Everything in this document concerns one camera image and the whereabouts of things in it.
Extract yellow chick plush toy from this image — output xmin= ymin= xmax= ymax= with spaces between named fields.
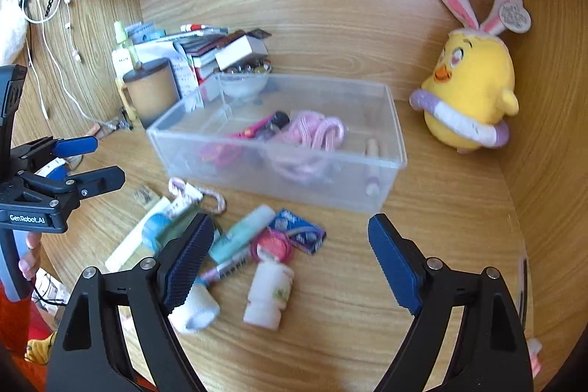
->
xmin=409 ymin=0 xmax=533 ymax=155

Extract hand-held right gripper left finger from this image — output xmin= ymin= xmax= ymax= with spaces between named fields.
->
xmin=46 ymin=213 xmax=216 ymax=392

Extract white bandage roll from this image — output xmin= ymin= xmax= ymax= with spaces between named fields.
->
xmin=168 ymin=279 xmax=220 ymax=335

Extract pink cord bundle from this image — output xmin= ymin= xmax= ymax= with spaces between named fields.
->
xmin=269 ymin=109 xmax=347 ymax=184

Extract black lipstick tube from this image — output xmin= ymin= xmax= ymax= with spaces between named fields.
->
xmin=264 ymin=111 xmax=291 ymax=131

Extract mint green tube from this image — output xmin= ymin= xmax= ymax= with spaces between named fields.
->
xmin=209 ymin=205 xmax=276 ymax=265

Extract white pill bottle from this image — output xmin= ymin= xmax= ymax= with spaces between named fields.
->
xmin=243 ymin=261 xmax=295 ymax=331

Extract small white box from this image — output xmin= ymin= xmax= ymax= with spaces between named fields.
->
xmin=215 ymin=35 xmax=268 ymax=71

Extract lip balm stick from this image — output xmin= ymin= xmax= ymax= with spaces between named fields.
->
xmin=364 ymin=137 xmax=382 ymax=197

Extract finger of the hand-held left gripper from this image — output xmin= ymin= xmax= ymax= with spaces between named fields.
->
xmin=17 ymin=165 xmax=126 ymax=209
xmin=9 ymin=136 xmax=99 ymax=172

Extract white cloth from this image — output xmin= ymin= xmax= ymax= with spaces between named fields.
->
xmin=0 ymin=0 xmax=29 ymax=62

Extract pink white braided bracelet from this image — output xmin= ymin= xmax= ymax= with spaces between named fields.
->
xmin=168 ymin=177 xmax=228 ymax=216

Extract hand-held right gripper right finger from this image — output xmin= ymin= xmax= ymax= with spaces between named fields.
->
xmin=367 ymin=213 xmax=536 ymax=392

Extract pink pen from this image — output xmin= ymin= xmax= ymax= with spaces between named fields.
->
xmin=227 ymin=114 xmax=272 ymax=140

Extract person's left hand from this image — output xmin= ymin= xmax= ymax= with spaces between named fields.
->
xmin=18 ymin=231 xmax=44 ymax=283

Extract blue packet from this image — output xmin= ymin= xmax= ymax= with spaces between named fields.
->
xmin=267 ymin=208 xmax=328 ymax=256

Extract white bowl of beads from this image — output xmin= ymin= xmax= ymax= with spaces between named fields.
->
xmin=220 ymin=61 xmax=272 ymax=103

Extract silver labelled tube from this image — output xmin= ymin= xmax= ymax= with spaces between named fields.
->
xmin=197 ymin=252 xmax=253 ymax=285

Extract pale green tube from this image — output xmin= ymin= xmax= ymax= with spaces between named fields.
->
xmin=156 ymin=204 xmax=203 ymax=250

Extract brown mug with lid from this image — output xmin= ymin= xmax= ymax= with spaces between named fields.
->
xmin=120 ymin=58 xmax=182 ymax=130

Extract pink hair ties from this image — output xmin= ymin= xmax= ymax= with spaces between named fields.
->
xmin=197 ymin=141 xmax=244 ymax=168

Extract red garment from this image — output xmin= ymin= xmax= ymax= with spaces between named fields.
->
xmin=0 ymin=277 xmax=51 ymax=356

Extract small printed card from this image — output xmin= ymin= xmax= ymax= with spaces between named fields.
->
xmin=133 ymin=185 xmax=157 ymax=206

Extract stack of books and papers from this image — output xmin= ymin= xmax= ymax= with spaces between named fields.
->
xmin=126 ymin=22 xmax=230 ymax=99

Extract pale green spray bottle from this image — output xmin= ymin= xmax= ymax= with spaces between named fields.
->
xmin=111 ymin=21 xmax=139 ymax=80

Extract white long tube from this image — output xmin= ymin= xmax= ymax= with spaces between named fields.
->
xmin=105 ymin=195 xmax=173 ymax=273

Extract clear plastic storage box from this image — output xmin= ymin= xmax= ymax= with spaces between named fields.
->
xmin=147 ymin=73 xmax=408 ymax=215

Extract white charging cable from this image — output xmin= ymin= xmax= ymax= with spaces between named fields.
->
xmin=18 ymin=0 xmax=120 ymax=131

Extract pink round tin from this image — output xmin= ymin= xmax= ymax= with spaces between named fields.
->
xmin=250 ymin=230 xmax=295 ymax=264

